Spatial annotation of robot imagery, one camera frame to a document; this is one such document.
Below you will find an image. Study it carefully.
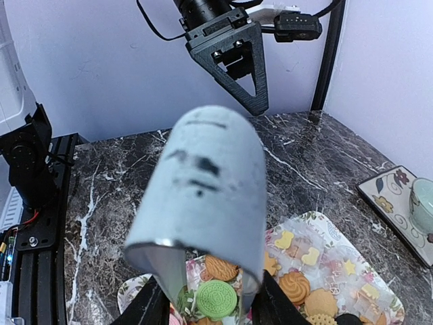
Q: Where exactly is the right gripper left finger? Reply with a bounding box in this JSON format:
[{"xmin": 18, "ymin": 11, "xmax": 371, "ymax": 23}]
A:
[{"xmin": 111, "ymin": 276, "xmax": 169, "ymax": 325}]

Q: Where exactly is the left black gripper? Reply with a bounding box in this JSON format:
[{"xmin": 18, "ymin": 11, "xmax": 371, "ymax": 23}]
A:
[{"xmin": 185, "ymin": 8, "xmax": 269, "ymax": 114}]

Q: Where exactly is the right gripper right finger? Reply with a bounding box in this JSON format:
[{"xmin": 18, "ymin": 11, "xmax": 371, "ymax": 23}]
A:
[{"xmin": 252, "ymin": 270, "xmax": 309, "ymax": 325}]

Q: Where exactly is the floral cookie tray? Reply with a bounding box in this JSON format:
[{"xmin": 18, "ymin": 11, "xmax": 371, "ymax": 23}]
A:
[{"xmin": 116, "ymin": 210, "xmax": 406, "ymax": 325}]

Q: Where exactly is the green sandwich cookie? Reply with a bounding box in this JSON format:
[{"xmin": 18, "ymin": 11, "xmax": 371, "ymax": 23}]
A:
[{"xmin": 196, "ymin": 280, "xmax": 237, "ymax": 319}]

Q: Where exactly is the square floral plate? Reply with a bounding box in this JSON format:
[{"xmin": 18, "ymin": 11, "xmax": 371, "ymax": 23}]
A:
[{"xmin": 356, "ymin": 165, "xmax": 432, "ymax": 268}]

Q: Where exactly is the swirl butter cookie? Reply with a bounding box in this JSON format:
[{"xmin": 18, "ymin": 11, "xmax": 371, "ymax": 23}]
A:
[{"xmin": 279, "ymin": 272, "xmax": 311, "ymax": 306}]

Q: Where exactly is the green ceramic bowl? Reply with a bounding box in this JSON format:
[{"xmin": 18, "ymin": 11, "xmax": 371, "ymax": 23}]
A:
[{"xmin": 409, "ymin": 177, "xmax": 432, "ymax": 234}]

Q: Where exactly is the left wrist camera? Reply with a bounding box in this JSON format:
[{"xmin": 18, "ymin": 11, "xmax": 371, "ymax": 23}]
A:
[{"xmin": 250, "ymin": 3, "xmax": 322, "ymax": 43}]

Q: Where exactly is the black sandwich cookie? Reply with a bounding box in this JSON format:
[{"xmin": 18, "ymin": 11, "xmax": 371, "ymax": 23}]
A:
[{"xmin": 335, "ymin": 313, "xmax": 363, "ymax": 325}]

